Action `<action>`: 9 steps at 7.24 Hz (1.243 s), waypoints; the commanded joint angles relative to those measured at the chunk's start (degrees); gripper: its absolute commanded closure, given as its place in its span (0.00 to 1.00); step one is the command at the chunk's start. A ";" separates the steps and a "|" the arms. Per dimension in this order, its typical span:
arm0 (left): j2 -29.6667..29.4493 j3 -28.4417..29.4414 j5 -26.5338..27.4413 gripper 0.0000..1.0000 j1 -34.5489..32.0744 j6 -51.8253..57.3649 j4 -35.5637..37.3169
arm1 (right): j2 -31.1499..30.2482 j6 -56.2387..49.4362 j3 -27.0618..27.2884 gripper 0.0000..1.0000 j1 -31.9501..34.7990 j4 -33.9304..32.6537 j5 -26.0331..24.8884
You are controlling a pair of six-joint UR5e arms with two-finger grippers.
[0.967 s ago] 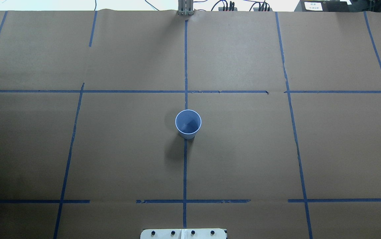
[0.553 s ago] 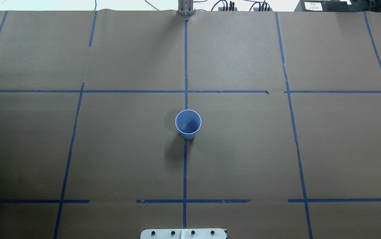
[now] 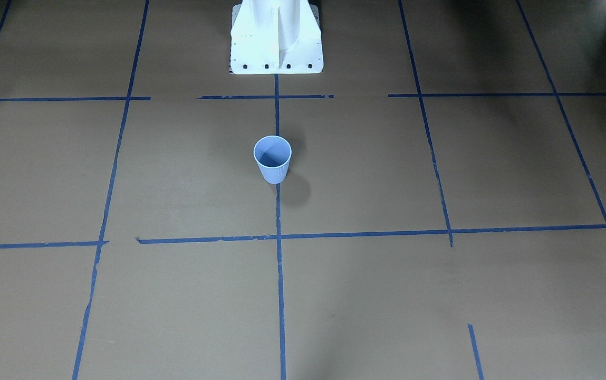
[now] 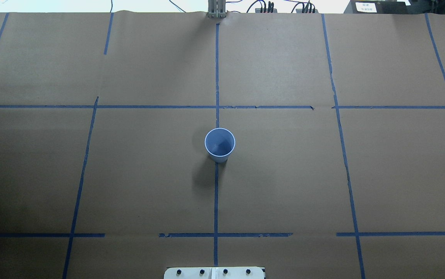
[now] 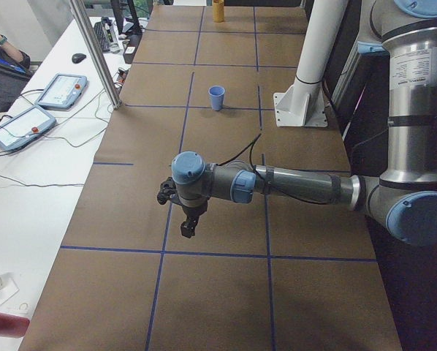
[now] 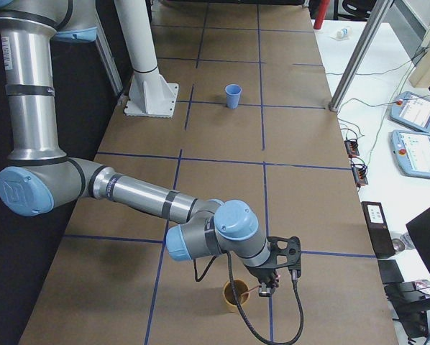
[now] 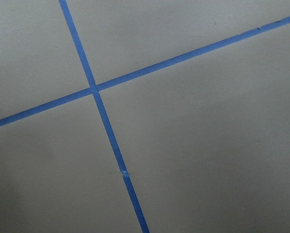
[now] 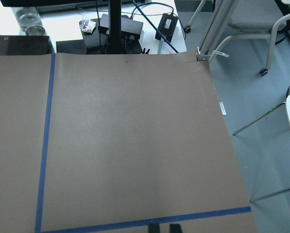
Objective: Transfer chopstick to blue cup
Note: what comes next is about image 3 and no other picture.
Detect blue ribbed cup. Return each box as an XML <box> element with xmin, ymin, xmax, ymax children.
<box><xmin>253</xmin><ymin>135</ymin><xmax>293</xmax><ymax>185</ymax></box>

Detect white pedestal column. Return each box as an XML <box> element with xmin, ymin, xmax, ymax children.
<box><xmin>229</xmin><ymin>1</ymin><xmax>324</xmax><ymax>75</ymax></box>

